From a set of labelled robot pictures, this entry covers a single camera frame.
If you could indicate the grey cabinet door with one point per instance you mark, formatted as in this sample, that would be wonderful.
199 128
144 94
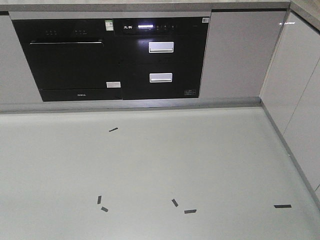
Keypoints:
239 48

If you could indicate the black drawer sterilizer cabinet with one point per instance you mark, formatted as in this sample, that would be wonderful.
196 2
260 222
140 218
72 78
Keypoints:
160 57

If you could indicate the black tape strip right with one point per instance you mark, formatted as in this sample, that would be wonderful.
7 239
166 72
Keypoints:
282 206

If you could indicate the black built-in dishwasher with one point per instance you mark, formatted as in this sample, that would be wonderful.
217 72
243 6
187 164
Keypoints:
70 59

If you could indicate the white side cabinet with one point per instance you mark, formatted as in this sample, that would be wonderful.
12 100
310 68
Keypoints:
291 93

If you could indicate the black tape strip lower middle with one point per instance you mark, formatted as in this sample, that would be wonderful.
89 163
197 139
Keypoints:
189 211

